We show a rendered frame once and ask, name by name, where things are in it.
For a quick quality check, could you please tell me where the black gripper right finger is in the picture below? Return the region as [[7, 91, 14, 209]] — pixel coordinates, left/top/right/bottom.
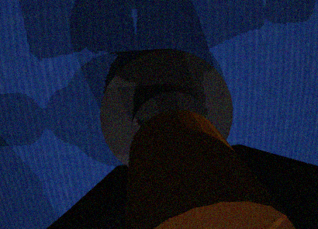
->
[[231, 144, 318, 229]]

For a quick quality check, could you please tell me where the orange knob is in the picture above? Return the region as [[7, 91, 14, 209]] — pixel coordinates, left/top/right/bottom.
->
[[124, 110, 296, 229]]

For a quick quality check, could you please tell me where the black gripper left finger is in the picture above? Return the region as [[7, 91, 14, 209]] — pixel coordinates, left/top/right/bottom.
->
[[47, 165, 128, 229]]

